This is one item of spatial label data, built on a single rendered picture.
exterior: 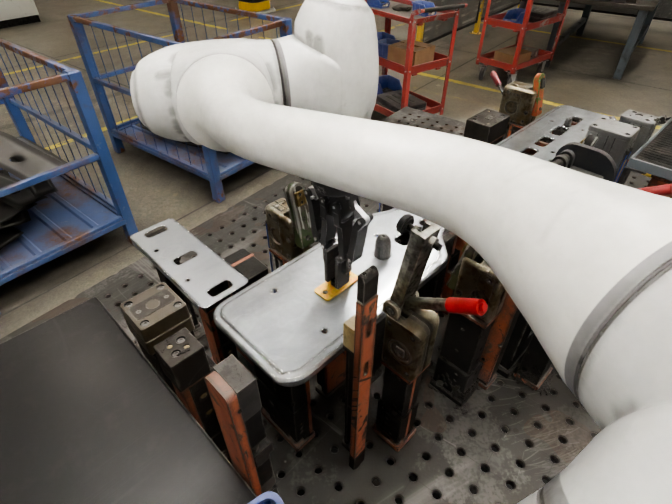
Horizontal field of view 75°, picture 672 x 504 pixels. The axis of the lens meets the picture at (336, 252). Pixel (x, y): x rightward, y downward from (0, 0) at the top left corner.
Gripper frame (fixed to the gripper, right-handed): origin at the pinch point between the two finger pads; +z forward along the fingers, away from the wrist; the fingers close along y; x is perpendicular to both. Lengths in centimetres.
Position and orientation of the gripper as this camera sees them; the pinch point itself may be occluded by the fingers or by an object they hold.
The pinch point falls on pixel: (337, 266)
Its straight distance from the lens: 76.1
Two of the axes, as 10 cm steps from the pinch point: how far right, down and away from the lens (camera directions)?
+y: 7.1, 4.5, -5.5
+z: 0.0, 7.7, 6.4
